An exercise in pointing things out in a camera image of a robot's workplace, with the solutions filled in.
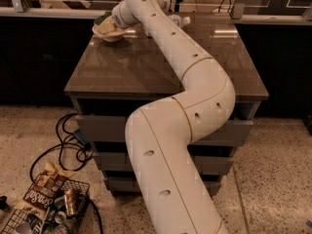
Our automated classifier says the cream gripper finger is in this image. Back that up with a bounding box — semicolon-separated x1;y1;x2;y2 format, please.
98;16;123;36

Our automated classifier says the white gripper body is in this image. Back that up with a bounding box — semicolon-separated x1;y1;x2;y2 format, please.
112;6;127;29

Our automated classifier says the green and yellow sponge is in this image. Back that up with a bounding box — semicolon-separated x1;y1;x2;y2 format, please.
94;12;111;25

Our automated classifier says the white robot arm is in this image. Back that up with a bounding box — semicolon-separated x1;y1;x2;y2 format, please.
112;0;235;234

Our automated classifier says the white paper bowl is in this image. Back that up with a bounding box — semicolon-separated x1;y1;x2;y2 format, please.
92;25;126;43

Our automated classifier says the grey drawer cabinet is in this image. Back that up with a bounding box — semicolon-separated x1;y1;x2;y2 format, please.
64;13;268;183

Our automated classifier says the white plastic bottle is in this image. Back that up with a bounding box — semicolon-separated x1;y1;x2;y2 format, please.
169;15;191;28

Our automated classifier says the metal railing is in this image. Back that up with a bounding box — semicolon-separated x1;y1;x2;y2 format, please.
1;0;312;25

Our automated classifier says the copper drink can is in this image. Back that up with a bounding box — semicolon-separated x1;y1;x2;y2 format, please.
63;188;78;216

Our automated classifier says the brown snack bag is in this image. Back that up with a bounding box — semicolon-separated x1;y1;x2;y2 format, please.
15;161;76;220

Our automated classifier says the black floor cable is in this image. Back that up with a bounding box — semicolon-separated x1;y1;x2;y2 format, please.
28;113;96;184

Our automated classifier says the black wire basket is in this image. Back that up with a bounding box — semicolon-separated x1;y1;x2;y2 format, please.
0;179;90;234

